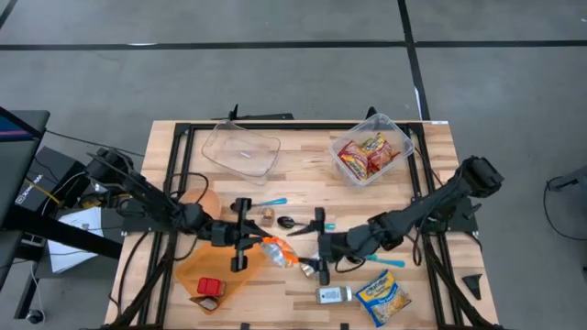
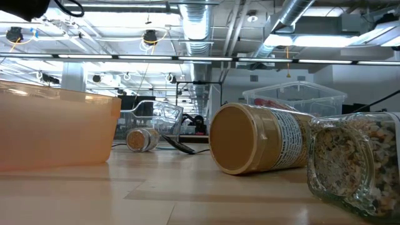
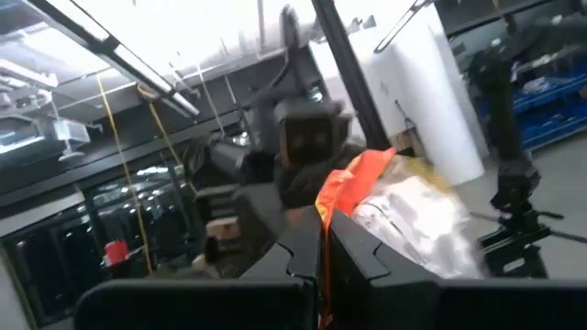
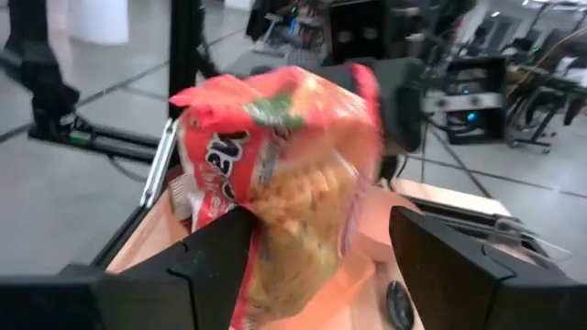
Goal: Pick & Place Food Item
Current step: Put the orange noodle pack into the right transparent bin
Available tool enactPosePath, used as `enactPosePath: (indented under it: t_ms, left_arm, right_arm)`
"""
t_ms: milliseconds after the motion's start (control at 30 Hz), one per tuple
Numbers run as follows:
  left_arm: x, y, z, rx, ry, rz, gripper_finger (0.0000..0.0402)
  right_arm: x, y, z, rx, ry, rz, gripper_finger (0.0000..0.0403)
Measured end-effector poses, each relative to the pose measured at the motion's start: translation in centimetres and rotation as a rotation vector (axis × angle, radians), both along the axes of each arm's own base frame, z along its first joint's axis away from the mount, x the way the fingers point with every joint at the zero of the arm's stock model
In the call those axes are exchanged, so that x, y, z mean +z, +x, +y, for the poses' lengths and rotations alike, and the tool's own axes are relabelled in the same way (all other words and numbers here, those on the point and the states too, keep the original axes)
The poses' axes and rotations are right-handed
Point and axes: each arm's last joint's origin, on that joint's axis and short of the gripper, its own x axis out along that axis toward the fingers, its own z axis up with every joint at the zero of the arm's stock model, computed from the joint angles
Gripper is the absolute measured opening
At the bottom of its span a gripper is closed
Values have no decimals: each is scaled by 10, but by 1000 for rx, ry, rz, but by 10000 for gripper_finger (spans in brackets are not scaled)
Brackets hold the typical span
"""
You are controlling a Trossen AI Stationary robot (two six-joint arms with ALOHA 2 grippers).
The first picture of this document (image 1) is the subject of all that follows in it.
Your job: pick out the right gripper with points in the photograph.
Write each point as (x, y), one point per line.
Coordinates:
(337, 245)

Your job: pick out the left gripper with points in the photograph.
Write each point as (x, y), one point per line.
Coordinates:
(227, 234)

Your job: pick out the small glass spice jar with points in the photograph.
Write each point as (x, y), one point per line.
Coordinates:
(268, 216)

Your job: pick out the orange ramen packet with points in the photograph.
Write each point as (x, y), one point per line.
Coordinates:
(277, 253)

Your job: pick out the small red box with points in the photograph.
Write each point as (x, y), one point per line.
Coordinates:
(210, 286)

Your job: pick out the blue and yellow ramen packet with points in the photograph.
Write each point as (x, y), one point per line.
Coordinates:
(383, 300)

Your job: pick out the yellow and red ramen packet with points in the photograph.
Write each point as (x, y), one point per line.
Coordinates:
(354, 160)

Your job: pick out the silver and red snack packet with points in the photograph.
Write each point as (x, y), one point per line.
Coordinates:
(390, 157)

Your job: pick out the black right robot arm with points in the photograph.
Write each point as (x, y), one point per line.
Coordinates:
(413, 213)

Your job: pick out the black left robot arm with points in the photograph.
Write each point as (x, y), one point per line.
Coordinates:
(147, 194)

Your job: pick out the clear plastic food container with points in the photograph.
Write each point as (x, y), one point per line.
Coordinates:
(399, 137)

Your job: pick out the glass seasoning jar white label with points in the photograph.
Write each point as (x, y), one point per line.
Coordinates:
(333, 295)

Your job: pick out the orange square plate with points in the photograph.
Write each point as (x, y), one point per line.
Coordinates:
(206, 266)

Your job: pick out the orange plastic bowl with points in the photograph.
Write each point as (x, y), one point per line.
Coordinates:
(208, 201)

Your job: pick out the clear plastic tray left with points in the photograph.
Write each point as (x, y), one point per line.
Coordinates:
(238, 151)

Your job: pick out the yellow and black device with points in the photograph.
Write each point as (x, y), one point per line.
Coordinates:
(91, 201)

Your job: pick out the white paper sheet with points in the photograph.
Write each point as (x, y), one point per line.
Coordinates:
(78, 217)

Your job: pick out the black computer box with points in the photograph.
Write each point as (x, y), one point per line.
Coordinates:
(46, 174)

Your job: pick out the black monitor with blue screen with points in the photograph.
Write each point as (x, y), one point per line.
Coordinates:
(18, 156)

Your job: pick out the long black camera mount bracket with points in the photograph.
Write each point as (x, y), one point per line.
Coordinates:
(266, 117)

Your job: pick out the small black mount bracket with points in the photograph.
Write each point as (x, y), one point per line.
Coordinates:
(370, 111)

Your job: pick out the black triangular bracket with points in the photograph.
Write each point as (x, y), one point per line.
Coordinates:
(473, 284)

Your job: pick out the black cart frame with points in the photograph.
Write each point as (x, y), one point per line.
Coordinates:
(69, 234)

